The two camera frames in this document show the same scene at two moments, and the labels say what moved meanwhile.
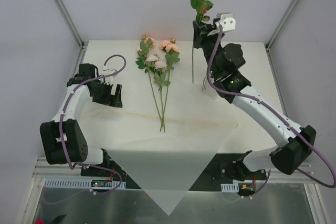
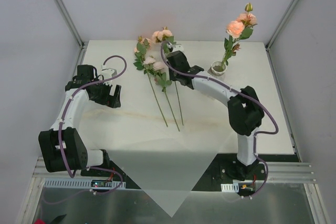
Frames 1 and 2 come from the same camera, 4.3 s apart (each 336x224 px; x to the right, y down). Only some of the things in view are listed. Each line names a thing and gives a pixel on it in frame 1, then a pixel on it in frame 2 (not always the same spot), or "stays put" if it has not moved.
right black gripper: x=200 y=31 to x=173 y=57
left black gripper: x=104 y=93 stays put
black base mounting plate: x=227 y=168 stays put
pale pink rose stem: x=159 y=80 to x=163 y=80
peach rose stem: x=168 y=46 to x=164 y=36
